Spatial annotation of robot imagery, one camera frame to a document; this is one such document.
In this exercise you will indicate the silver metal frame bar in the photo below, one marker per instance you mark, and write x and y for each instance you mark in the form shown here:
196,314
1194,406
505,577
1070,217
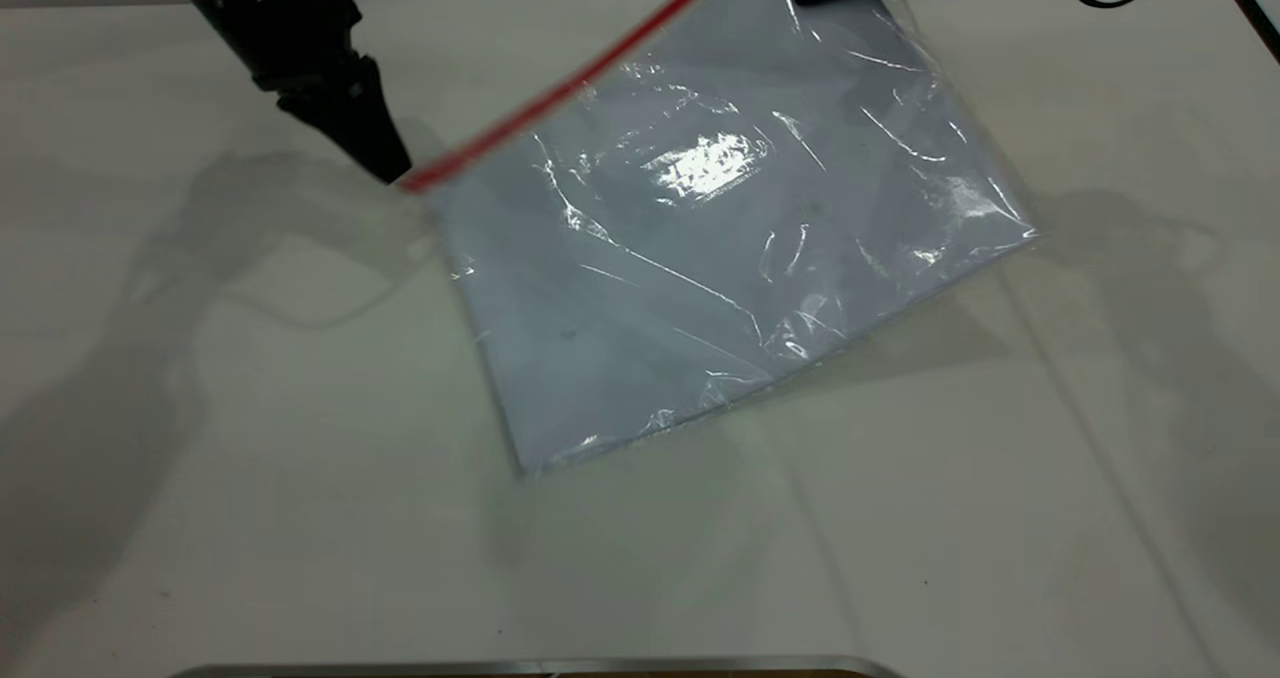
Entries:
540,668

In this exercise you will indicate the transparent zip bag red zipper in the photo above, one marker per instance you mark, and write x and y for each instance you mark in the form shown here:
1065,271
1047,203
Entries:
700,258

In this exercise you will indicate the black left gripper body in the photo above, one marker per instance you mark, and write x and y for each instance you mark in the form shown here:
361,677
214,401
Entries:
260,18

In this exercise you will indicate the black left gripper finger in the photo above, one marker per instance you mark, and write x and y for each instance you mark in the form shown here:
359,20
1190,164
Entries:
375,108
330,123

